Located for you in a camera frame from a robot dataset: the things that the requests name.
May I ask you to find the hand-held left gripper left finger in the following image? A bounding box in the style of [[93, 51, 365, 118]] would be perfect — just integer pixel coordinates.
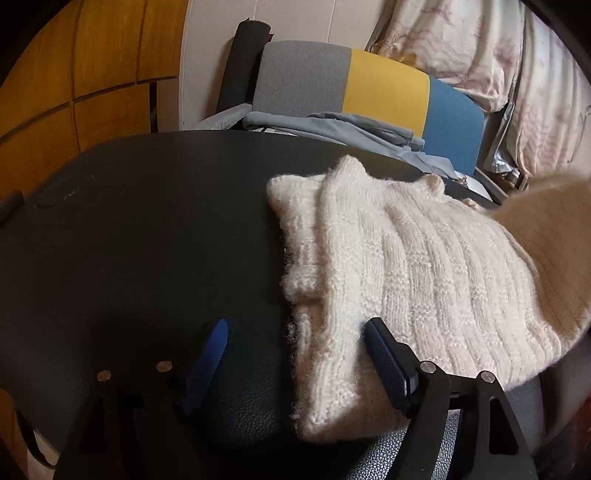
[[60, 318, 230, 480]]

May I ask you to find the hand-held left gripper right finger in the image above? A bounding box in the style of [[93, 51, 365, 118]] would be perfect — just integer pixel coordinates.
[[364, 318, 539, 480]]

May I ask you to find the white knitted sweater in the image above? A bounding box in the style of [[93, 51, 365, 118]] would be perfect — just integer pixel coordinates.
[[266, 154, 591, 447]]

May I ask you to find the grey-blue garment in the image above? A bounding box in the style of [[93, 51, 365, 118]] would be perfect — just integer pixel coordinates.
[[241, 111, 456, 179]]

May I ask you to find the grey yellow blue chair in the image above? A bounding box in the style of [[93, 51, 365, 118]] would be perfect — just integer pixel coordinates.
[[194, 41, 509, 205]]

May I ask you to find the black rolled mat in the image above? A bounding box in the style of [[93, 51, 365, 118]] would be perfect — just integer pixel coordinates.
[[217, 19, 274, 114]]

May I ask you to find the pink striped hanging cloth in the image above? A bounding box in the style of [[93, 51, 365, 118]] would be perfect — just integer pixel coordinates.
[[507, 14, 591, 179]]

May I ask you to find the wooden wardrobe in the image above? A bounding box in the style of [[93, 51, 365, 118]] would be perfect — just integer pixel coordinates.
[[0, 0, 191, 158]]

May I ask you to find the pink patterned quilt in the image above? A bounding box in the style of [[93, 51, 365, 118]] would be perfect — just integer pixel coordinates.
[[366, 0, 528, 112]]

